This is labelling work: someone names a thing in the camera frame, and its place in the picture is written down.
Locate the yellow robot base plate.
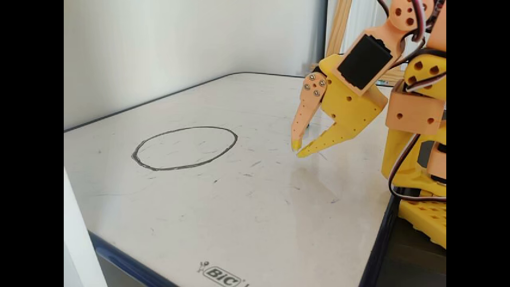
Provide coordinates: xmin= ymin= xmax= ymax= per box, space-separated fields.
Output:
xmin=398 ymin=199 xmax=447 ymax=250

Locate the wooden easel frame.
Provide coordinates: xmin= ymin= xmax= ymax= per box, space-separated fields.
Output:
xmin=325 ymin=0 xmax=404 ymax=86

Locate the orange moving gripper finger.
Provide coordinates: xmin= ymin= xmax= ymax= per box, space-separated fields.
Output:
xmin=291 ymin=73 xmax=328 ymax=152

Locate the yellow fixed gripper finger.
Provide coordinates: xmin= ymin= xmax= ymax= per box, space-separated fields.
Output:
xmin=296 ymin=116 xmax=360 ymax=158

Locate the robot base servo cable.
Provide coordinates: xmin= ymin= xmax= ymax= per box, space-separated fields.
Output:
xmin=388 ymin=134 xmax=447 ymax=202

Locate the white BIC whiteboard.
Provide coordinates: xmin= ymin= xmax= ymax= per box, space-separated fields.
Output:
xmin=64 ymin=72 xmax=401 ymax=287

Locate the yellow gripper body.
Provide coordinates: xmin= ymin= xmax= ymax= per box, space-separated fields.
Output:
xmin=314 ymin=54 xmax=389 ymax=138

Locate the white panel board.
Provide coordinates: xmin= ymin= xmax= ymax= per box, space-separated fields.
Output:
xmin=64 ymin=167 xmax=108 ymax=287

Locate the robot wrist servo cable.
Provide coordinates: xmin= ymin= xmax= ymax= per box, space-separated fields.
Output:
xmin=377 ymin=0 xmax=447 ymax=93

